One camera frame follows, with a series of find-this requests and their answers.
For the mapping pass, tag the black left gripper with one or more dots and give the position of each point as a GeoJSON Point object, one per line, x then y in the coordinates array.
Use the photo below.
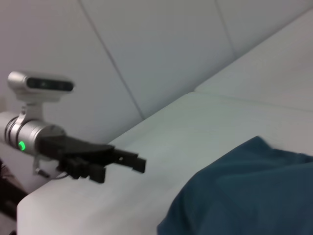
{"type": "Point", "coordinates": [68, 149]}

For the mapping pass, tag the teal T-shirt with FREE print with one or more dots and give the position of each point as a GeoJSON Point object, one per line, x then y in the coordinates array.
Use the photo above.
{"type": "Point", "coordinates": [244, 191]}

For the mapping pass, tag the dark frame beside table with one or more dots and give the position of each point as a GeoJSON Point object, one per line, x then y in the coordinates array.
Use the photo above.
{"type": "Point", "coordinates": [9, 195]}

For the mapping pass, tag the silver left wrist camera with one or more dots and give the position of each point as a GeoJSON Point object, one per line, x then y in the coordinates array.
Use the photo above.
{"type": "Point", "coordinates": [39, 85]}

